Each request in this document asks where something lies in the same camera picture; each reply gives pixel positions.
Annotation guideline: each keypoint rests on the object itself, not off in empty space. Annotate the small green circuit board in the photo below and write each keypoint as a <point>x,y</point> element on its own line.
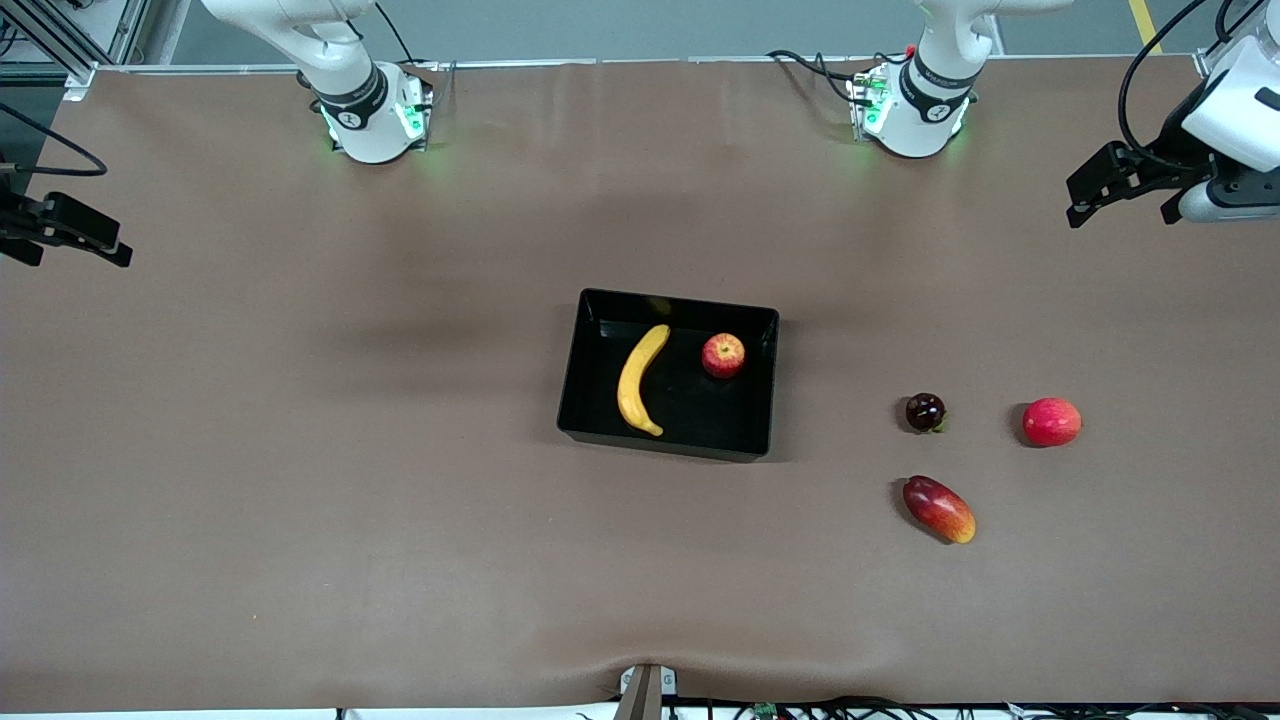
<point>766,710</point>

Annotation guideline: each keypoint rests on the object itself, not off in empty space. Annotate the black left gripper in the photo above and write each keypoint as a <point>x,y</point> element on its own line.
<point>1172,150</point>

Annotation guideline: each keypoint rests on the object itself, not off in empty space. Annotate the black plastic box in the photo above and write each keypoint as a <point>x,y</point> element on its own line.
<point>690,420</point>

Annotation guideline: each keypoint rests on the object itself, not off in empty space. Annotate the dark purple mangosteen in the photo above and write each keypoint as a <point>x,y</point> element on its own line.
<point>924,411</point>

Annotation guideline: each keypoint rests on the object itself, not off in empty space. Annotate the red yellow striped apple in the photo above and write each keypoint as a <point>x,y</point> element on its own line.
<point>722,355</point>

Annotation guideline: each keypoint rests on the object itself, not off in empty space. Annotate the plain red round peach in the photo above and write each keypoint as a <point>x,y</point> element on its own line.
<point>1052,421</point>

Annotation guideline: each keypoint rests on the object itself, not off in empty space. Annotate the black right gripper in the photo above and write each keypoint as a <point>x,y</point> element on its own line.
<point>12,222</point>

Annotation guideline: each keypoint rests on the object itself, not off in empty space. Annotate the yellow banana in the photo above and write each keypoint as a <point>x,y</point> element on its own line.
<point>635,385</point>

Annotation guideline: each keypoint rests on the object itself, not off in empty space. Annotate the red orange mango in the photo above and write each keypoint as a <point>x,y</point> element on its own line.
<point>938,508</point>

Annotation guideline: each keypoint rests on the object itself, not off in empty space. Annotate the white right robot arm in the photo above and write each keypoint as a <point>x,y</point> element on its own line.
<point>365,130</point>

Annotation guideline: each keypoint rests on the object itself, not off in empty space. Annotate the large table cover mat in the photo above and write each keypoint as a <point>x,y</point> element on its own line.
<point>300,550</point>

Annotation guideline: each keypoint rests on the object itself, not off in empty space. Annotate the aluminium frame post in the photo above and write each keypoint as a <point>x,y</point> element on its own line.
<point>60,45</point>
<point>1205,62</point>

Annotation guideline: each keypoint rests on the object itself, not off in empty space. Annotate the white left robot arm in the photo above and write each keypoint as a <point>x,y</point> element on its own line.
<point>925,110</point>

